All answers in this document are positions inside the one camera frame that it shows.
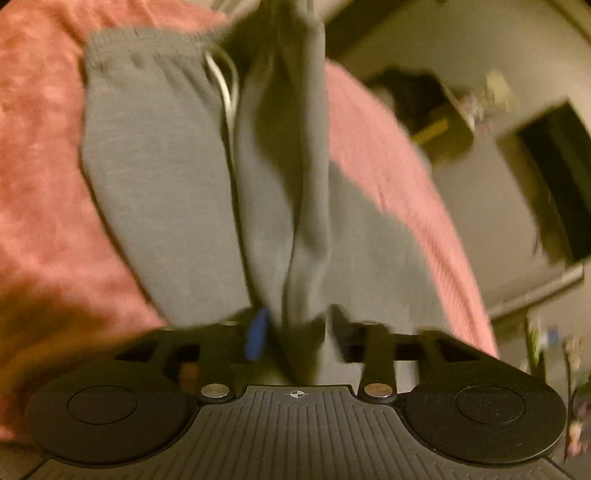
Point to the wall mounted television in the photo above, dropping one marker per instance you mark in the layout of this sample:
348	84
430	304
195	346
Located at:
558	143

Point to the black garment on table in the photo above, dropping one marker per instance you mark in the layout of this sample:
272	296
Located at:
413	97

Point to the flower bouquet on table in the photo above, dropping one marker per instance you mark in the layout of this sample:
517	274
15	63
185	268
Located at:
480	107

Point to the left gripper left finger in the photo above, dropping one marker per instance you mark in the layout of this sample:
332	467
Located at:
202	360

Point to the white round side table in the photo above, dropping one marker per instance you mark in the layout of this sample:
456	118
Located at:
447	134

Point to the pink ribbed bedspread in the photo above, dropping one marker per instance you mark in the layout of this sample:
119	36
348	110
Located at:
65	293

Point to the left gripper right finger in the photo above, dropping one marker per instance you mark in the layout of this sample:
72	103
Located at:
379	349

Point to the white drawstring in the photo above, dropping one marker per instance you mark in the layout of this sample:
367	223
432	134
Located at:
226	77

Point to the grey sweatpants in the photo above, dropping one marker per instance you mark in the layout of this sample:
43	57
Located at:
211	225

